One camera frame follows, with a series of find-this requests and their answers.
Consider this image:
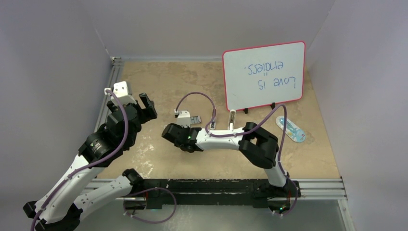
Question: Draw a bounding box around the pink and white stapler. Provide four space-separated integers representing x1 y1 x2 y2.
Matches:
209 109 217 130

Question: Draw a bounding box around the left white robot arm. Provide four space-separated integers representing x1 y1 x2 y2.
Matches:
23 89 157 231

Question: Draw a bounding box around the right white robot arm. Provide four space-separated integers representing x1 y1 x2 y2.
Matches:
162 122 289 196

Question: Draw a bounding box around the red-framed whiteboard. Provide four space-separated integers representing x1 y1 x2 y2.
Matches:
222 41 306 110

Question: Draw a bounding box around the blue patterned oval case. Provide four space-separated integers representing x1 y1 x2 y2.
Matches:
275 115 306 143

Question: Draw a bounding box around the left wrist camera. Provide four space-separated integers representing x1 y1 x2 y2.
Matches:
103 81 137 106

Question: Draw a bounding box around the aluminium frame rail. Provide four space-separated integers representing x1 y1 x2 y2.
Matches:
94 57 125 131

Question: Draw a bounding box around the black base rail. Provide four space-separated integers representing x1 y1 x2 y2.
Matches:
129 179 301 212

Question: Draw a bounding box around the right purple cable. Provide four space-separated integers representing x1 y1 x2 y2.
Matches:
174 92 300 218

